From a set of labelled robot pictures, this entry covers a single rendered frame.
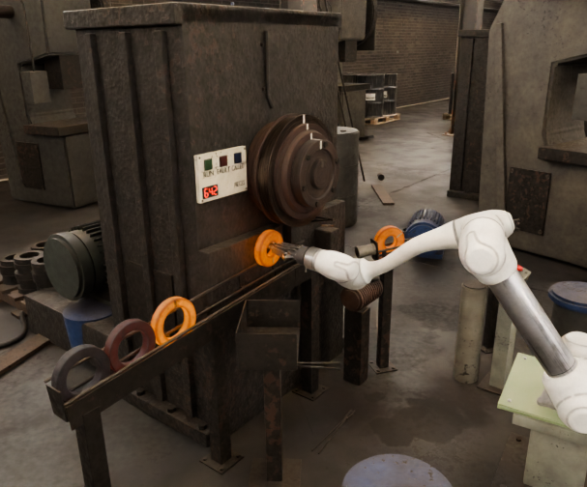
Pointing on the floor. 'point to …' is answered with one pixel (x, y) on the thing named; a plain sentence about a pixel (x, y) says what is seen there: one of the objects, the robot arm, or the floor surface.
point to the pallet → (19, 277)
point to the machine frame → (283, 22)
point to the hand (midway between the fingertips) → (269, 244)
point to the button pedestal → (503, 355)
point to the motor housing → (358, 330)
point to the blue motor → (425, 220)
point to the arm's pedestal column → (550, 464)
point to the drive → (72, 286)
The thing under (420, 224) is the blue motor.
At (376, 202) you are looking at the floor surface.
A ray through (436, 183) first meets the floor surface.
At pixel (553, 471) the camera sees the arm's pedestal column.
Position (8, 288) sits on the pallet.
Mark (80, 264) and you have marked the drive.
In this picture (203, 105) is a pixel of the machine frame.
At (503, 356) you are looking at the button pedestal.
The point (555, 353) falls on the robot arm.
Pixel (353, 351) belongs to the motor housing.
